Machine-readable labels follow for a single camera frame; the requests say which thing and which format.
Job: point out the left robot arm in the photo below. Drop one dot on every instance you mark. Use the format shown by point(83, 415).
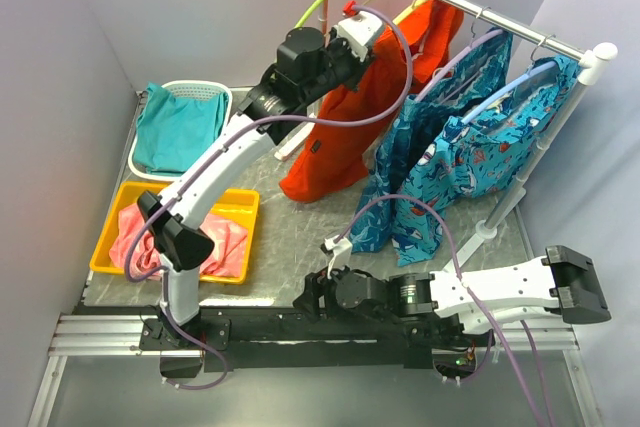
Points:
point(308, 65)

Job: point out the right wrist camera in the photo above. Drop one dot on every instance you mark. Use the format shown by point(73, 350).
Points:
point(338, 253)

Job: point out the purple hanger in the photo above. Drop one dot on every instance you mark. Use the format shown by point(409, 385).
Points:
point(442, 72)

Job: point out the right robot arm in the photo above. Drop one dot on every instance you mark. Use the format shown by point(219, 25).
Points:
point(562, 282)

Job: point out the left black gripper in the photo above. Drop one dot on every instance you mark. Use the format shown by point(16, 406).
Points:
point(358, 68)

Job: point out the teal folded shorts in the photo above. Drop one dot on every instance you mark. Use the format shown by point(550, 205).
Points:
point(175, 132)

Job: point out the silver clothes rack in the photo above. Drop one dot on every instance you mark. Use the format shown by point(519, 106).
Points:
point(593, 63)

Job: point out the orange shorts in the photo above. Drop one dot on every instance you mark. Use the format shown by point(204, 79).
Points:
point(332, 158)

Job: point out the yellow plastic tray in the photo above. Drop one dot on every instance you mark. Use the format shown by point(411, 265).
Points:
point(240, 206)

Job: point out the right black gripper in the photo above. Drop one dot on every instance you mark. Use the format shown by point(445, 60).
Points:
point(317, 284)

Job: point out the dark blue shark shorts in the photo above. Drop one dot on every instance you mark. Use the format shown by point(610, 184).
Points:
point(405, 161)

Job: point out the pink patterned shorts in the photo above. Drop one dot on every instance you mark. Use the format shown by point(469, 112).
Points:
point(226, 260)

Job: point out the light blue hanger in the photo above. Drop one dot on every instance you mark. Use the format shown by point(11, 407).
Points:
point(529, 74)

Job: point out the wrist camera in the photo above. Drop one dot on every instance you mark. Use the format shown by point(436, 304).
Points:
point(360, 29)
point(338, 253)

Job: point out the yellow hanger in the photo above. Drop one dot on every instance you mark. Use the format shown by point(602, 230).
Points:
point(408, 10)

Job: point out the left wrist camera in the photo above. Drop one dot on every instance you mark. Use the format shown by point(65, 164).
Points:
point(360, 29)

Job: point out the white perforated basket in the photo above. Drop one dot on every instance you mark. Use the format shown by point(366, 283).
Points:
point(220, 107)

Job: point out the turquoise shark shorts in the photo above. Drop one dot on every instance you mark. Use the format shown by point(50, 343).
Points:
point(487, 153)

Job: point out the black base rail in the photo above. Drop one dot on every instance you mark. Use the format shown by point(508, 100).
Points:
point(226, 339)

